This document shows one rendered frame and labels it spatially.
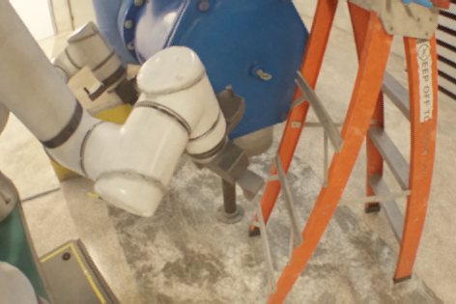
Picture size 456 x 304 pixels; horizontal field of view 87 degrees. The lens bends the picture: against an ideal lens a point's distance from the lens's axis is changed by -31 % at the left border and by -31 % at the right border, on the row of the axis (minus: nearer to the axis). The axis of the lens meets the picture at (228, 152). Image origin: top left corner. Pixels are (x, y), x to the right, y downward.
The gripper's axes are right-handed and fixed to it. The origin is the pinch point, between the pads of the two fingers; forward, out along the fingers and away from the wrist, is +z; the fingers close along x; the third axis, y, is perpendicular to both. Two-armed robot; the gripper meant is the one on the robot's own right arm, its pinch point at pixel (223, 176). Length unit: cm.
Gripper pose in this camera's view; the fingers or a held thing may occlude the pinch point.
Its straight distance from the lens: 68.1
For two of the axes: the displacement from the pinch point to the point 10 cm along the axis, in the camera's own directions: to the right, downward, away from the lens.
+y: -6.0, 7.5, -2.7
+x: 7.7, 4.5, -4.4
